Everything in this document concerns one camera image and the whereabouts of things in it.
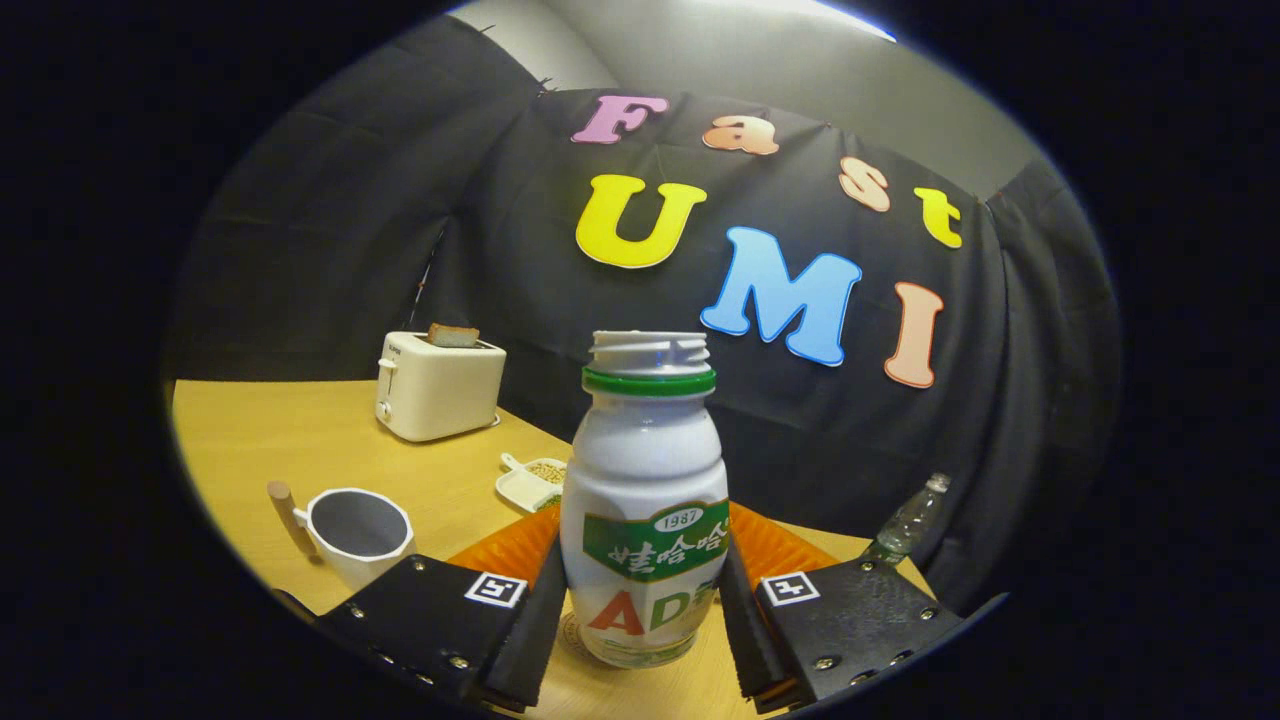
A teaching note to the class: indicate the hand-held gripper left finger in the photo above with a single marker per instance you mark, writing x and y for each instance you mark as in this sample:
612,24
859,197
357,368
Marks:
535,630

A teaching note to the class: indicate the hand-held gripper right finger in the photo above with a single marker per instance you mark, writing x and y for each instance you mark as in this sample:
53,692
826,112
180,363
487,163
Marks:
745,640

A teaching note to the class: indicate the white juice bottle green label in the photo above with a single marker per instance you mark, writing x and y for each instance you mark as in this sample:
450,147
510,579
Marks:
645,460

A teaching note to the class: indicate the clear plastic water bottle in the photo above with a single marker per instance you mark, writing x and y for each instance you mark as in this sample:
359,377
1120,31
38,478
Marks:
905,530

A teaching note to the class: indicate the white divided bean dish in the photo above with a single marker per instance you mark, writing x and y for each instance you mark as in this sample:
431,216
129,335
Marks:
525,488

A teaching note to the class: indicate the cream toaster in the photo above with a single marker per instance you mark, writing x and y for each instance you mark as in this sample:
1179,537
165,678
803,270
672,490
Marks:
440,395

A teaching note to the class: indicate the bread slice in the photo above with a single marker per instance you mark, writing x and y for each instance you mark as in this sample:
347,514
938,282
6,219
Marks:
453,336

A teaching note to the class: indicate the wooden table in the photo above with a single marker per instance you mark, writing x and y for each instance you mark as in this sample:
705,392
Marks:
290,440

